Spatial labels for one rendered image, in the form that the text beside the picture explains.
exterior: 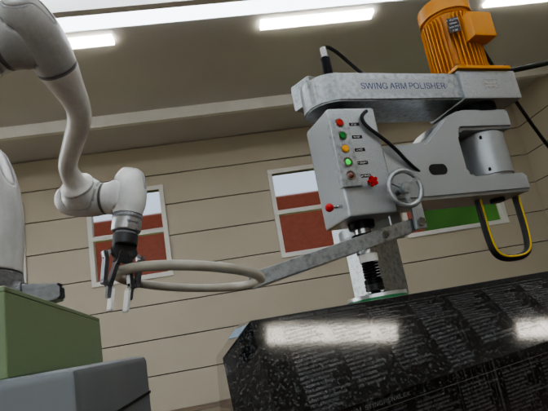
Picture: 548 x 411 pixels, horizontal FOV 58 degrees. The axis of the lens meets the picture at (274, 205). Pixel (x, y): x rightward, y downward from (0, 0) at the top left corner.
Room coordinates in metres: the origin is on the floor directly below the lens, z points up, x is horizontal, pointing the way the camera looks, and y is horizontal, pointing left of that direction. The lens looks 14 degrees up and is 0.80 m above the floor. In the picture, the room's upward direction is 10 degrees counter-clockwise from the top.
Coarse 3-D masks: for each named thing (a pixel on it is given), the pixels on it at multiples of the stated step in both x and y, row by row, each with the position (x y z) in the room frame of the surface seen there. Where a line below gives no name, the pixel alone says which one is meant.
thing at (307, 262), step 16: (400, 224) 1.83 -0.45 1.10; (352, 240) 1.76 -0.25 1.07; (368, 240) 1.78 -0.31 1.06; (384, 240) 1.80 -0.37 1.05; (304, 256) 1.69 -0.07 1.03; (320, 256) 1.71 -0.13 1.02; (336, 256) 1.73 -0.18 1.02; (272, 272) 1.65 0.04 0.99; (288, 272) 1.67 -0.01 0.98; (256, 288) 1.75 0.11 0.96
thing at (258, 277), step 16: (128, 272) 1.43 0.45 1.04; (224, 272) 1.43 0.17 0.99; (240, 272) 1.46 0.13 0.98; (256, 272) 1.52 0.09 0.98; (144, 288) 1.75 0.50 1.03; (160, 288) 1.79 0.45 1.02; (176, 288) 1.82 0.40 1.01; (192, 288) 1.83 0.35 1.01; (208, 288) 1.83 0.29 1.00; (224, 288) 1.82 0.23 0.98; (240, 288) 1.78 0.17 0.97
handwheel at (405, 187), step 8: (392, 176) 1.71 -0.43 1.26; (416, 176) 1.75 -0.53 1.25; (392, 184) 1.72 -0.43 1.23; (400, 184) 1.73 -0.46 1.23; (408, 184) 1.73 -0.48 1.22; (392, 192) 1.71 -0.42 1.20; (400, 192) 1.74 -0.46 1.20; (408, 192) 1.73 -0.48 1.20; (392, 200) 1.72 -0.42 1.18; (408, 200) 1.73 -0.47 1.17; (416, 200) 1.75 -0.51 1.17
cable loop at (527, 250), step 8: (480, 200) 2.02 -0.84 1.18; (512, 200) 2.11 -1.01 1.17; (520, 200) 2.08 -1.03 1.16; (480, 208) 2.02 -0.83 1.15; (520, 208) 2.09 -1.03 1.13; (480, 216) 2.02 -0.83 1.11; (520, 216) 2.09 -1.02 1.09; (480, 224) 2.04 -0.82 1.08; (520, 224) 2.10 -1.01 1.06; (488, 232) 2.02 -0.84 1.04; (528, 232) 2.08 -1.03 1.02; (488, 240) 2.02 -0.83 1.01; (528, 240) 2.09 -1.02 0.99; (488, 248) 2.04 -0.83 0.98; (496, 248) 2.02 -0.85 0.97; (528, 248) 2.08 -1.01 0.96; (496, 256) 2.03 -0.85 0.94; (504, 256) 2.03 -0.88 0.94; (512, 256) 2.04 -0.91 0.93; (520, 256) 2.06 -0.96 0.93
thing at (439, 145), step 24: (360, 120) 1.74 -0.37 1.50; (456, 120) 1.91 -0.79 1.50; (480, 120) 1.95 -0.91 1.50; (504, 120) 1.99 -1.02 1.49; (408, 144) 1.84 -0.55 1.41; (432, 144) 1.86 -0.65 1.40; (456, 144) 1.90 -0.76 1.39; (408, 168) 1.82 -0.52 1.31; (432, 168) 1.85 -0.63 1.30; (456, 168) 1.89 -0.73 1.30; (432, 192) 1.84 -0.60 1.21; (456, 192) 1.88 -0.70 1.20; (480, 192) 1.93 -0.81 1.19; (504, 192) 1.97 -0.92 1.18
